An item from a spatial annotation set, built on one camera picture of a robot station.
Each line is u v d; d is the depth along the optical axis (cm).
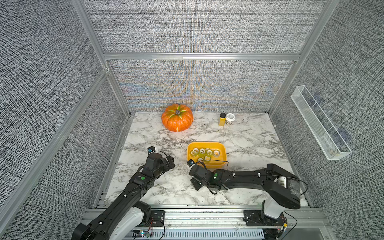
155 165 63
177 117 100
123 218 57
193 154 95
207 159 93
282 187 45
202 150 95
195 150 95
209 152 95
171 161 75
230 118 107
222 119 107
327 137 67
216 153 96
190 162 75
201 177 65
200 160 92
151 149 73
